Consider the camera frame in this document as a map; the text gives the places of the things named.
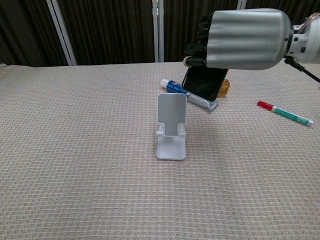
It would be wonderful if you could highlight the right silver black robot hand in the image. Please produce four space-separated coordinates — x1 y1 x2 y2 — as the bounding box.
183 8 295 71

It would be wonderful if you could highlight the black smartphone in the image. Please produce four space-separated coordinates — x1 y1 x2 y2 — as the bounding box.
180 65 230 103

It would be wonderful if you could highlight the white folding phone stand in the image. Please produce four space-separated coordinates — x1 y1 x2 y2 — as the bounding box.
155 92 188 161

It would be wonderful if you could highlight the orange tea drink bottle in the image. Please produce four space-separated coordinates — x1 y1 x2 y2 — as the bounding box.
215 78 231 99

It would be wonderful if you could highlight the dark pleated screen panel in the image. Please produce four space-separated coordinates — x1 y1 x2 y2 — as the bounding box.
246 0 320 26
57 0 160 66
159 0 241 63
0 0 69 68

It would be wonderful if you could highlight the green marker with red cap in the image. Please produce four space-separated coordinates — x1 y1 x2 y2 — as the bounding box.
257 100 314 127

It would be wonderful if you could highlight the blue white toothpaste tube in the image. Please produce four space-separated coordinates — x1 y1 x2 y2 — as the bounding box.
160 78 221 112

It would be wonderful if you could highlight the beige woven tablecloth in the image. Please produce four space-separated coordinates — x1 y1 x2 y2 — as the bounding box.
0 60 320 240

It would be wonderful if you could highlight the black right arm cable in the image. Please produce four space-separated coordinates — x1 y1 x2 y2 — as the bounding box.
283 55 320 84

